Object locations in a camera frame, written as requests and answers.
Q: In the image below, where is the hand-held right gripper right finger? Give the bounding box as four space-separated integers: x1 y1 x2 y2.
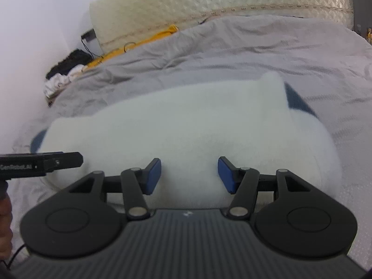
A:
218 156 313 220

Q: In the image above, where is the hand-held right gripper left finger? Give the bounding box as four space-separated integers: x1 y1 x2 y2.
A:
70 158 162 221

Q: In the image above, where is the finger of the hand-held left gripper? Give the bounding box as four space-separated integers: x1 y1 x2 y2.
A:
43 152 84 171

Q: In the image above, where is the white sweater with blue stripes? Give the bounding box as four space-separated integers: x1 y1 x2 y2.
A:
30 71 343 210

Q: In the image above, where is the person's left hand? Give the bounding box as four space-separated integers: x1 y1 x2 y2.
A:
0 199 13 260

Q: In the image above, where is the white crumpled garment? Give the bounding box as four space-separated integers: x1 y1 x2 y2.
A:
43 64 85 99

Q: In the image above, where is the grey bed sheet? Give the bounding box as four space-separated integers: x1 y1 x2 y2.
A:
0 14 372 271

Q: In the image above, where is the yellow cloth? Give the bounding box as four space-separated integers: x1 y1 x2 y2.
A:
83 24 178 70

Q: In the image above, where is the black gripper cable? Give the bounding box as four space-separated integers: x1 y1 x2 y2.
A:
0 244 28 269

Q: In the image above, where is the thin black cable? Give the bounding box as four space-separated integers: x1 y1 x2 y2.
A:
81 38 137 61

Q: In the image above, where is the black wall socket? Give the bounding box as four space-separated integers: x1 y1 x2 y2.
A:
81 28 96 43

